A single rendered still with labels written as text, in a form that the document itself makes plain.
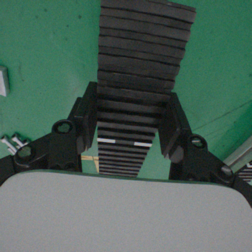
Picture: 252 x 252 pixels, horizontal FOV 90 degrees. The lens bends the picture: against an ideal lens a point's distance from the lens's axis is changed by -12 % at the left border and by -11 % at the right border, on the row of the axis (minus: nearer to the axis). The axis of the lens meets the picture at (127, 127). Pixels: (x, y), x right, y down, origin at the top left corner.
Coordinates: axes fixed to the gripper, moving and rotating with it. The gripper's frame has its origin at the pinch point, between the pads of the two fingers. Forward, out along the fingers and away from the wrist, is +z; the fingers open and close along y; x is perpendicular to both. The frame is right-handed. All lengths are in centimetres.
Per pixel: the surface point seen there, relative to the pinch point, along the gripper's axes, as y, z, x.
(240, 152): 17.0, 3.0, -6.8
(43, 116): -9.6, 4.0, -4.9
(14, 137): -14.7, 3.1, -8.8
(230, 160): 17.0, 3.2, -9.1
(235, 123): 13.0, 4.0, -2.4
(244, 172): 17.4, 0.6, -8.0
